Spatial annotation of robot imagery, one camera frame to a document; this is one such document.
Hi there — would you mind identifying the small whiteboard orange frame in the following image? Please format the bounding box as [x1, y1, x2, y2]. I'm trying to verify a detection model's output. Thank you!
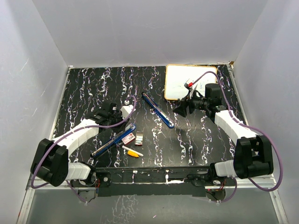
[164, 64, 217, 100]

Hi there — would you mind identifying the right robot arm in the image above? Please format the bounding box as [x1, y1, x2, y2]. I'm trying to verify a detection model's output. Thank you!
[173, 83, 274, 185]

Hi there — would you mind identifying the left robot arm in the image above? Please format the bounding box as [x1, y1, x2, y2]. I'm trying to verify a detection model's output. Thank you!
[30, 102, 133, 187]

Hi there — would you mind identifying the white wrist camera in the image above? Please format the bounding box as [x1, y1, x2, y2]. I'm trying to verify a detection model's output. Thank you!
[120, 100, 135, 119]
[184, 79, 197, 98]

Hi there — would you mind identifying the red white staple box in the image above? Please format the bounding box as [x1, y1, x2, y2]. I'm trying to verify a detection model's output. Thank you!
[121, 133, 135, 145]

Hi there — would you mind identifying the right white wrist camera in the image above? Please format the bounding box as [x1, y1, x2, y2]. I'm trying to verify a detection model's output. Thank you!
[184, 79, 197, 98]

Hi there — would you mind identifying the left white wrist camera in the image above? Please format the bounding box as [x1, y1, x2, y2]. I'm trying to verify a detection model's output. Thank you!
[120, 100, 135, 119]

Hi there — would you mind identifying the yellow marker cap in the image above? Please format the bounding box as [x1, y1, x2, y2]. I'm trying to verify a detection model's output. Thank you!
[128, 151, 139, 158]

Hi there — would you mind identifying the white marker pen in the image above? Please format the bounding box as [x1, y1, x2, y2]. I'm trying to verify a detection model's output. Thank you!
[122, 146, 143, 157]

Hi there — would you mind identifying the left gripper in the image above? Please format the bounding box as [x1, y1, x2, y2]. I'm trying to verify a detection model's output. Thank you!
[108, 110, 129, 134]

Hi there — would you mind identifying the staple tray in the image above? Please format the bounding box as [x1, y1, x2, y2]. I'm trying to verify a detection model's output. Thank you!
[135, 132, 143, 146]

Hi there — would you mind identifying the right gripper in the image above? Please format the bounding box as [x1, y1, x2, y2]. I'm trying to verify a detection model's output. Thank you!
[172, 90, 209, 117]

